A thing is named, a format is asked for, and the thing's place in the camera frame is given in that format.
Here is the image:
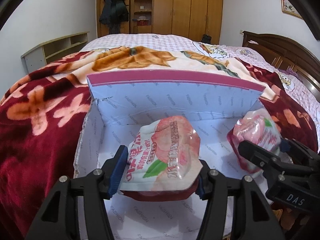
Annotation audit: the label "pink peach jelly pouch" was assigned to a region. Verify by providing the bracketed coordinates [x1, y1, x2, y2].
[119, 116, 202, 202]

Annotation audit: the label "pink checked bed sheet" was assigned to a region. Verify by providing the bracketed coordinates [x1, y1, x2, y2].
[82, 34, 319, 147]

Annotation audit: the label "dark wooden headboard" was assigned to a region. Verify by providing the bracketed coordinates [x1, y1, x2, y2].
[242, 31, 320, 100]

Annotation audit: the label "red floral plush blanket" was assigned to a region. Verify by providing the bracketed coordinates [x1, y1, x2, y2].
[1, 46, 319, 239]

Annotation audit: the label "pink cardboard box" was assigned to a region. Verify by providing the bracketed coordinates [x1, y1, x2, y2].
[73, 69, 273, 240]

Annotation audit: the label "black bag near wardrobe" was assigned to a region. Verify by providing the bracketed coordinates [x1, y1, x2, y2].
[201, 34, 212, 44]

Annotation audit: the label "framed wedding photo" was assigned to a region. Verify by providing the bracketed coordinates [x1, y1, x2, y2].
[281, 0, 303, 19]

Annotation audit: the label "white low shelf unit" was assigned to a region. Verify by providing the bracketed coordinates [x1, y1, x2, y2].
[21, 31, 88, 74]

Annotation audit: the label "wooden wardrobe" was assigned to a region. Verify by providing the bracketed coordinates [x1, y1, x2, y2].
[96, 0, 223, 44]

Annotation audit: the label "red pot on shelf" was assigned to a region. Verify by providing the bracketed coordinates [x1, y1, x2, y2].
[137, 16, 149, 27]

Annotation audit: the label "dark hanging jackets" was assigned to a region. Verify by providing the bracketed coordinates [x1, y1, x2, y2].
[99, 0, 129, 34]

